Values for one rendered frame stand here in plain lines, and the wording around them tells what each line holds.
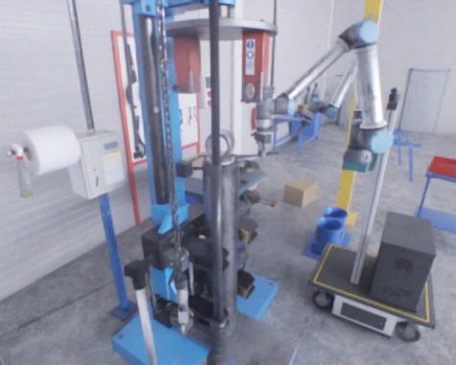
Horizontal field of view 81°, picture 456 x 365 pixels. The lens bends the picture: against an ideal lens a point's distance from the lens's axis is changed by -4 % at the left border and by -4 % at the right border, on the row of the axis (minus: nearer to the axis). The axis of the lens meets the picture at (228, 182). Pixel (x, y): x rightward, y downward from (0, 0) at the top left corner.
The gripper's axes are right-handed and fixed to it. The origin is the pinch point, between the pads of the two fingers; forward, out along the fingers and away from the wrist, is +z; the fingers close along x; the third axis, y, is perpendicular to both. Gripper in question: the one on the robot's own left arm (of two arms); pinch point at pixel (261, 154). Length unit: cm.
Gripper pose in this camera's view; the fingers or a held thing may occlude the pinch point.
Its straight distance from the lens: 171.8
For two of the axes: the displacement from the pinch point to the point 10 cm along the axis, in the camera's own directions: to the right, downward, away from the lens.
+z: 0.0, 9.3, 3.7
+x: 3.7, 3.4, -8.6
